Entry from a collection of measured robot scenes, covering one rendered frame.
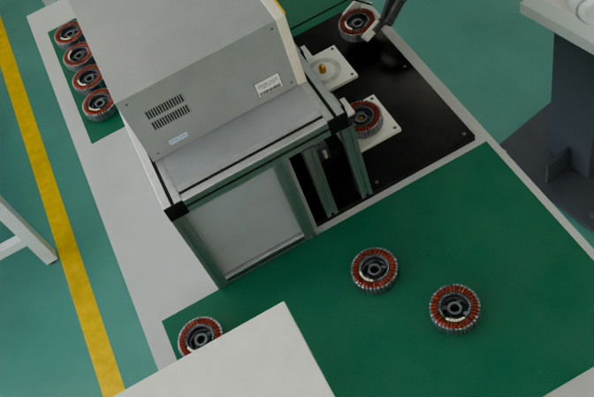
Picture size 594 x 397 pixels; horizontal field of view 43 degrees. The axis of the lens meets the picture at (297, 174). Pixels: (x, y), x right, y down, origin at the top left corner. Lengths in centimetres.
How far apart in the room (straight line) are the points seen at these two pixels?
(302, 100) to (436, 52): 164
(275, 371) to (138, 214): 97
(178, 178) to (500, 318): 77
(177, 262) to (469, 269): 74
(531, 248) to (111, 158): 121
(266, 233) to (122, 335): 116
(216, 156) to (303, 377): 60
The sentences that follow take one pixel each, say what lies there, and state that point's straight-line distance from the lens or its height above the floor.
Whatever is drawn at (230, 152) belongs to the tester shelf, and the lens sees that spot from 163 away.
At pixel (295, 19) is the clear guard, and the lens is 194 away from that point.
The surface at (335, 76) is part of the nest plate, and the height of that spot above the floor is 78.
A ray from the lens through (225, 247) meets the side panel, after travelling 179.
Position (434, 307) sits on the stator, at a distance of 171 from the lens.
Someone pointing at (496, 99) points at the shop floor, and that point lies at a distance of 306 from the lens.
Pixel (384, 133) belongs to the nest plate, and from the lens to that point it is 200.
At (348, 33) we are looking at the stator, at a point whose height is 85.
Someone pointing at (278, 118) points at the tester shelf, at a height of 111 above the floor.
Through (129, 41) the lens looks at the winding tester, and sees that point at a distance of 167.
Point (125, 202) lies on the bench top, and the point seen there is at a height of 75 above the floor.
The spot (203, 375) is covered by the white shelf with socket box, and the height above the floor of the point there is 121.
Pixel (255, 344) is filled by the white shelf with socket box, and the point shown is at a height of 121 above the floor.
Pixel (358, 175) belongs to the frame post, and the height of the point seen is 87.
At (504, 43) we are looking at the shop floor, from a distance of 326.
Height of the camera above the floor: 233
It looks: 52 degrees down
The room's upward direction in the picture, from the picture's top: 22 degrees counter-clockwise
